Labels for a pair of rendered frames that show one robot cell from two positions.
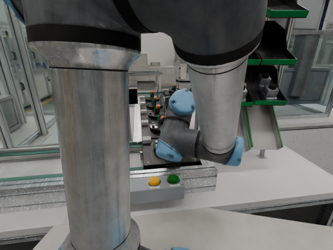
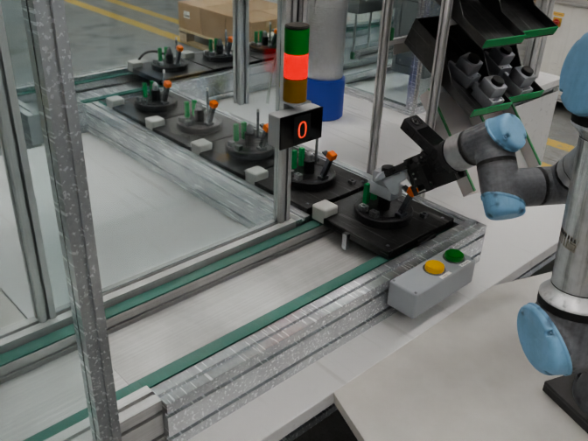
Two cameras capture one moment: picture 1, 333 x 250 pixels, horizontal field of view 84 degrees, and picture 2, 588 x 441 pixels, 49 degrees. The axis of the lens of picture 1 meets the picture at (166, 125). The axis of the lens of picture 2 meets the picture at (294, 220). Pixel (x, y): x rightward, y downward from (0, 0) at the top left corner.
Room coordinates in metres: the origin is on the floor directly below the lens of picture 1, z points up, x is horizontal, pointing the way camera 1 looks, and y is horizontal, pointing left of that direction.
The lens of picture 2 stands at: (-0.22, 0.95, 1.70)
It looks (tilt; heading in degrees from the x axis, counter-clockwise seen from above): 29 degrees down; 325
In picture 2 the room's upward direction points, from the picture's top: 2 degrees clockwise
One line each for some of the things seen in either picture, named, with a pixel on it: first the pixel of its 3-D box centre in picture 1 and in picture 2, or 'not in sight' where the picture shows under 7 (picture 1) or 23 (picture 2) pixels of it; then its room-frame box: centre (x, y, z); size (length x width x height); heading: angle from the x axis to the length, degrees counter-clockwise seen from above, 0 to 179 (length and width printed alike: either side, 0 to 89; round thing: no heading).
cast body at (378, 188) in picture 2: not in sight; (383, 179); (0.78, -0.01, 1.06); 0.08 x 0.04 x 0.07; 9
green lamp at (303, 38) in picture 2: not in sight; (297, 39); (0.86, 0.20, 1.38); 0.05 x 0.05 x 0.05
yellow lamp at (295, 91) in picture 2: not in sight; (295, 88); (0.86, 0.20, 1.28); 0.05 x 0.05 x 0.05
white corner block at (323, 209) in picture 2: (146, 141); (325, 212); (0.85, 0.10, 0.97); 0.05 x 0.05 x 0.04; 8
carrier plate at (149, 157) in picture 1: (168, 151); (382, 218); (0.77, -0.01, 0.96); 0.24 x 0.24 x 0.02; 8
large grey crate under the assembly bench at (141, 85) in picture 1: (146, 85); not in sight; (6.28, 0.68, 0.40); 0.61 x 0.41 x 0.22; 98
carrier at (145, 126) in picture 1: (161, 122); (309, 164); (1.02, 0.03, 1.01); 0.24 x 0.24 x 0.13; 8
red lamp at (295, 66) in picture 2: not in sight; (296, 64); (0.86, 0.20, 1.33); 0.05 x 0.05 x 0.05
